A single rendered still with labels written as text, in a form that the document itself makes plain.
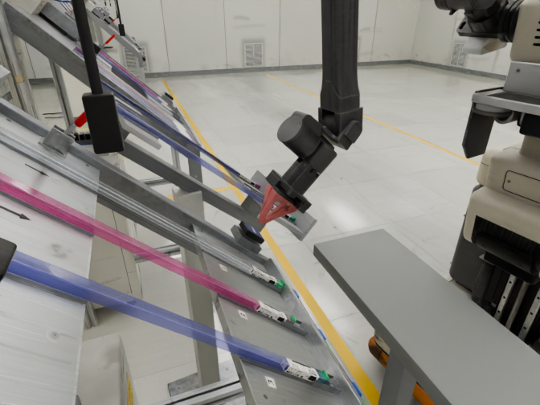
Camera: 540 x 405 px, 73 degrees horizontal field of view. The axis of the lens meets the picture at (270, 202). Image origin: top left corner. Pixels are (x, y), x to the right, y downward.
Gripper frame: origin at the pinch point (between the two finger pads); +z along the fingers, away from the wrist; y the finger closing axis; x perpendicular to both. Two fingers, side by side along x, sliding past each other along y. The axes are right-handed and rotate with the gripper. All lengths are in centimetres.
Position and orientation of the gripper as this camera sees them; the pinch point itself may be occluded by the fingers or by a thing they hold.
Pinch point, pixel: (263, 219)
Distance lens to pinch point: 74.7
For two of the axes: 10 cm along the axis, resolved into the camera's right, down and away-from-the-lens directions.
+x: 6.8, 4.8, 5.6
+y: 3.5, 4.5, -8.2
